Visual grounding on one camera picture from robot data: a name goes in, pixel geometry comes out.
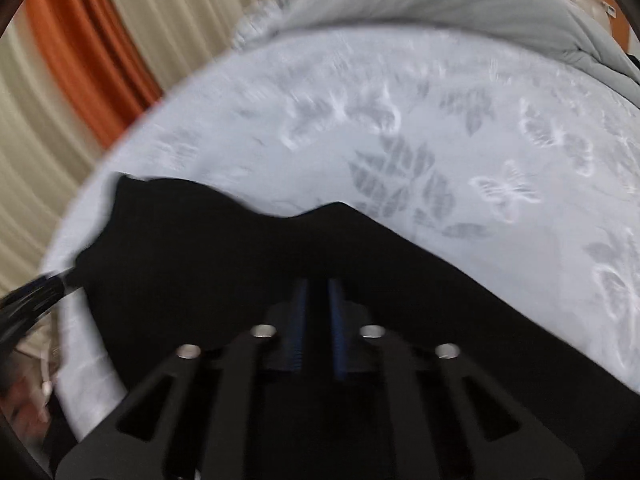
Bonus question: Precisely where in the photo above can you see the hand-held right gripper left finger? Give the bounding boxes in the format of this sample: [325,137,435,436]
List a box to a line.
[55,279,309,480]

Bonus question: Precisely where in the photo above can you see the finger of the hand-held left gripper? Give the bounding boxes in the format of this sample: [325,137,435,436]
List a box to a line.
[0,267,78,343]

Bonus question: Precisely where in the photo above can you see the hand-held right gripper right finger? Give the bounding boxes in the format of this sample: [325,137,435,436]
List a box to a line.
[327,279,584,480]

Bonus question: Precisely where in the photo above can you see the black pants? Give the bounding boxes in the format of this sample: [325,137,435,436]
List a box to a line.
[74,174,640,480]

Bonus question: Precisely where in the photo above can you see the butterfly print bed sheet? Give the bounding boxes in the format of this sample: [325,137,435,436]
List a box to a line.
[42,27,640,441]

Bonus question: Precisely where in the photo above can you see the orange curtain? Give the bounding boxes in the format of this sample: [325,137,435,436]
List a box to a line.
[25,0,166,150]

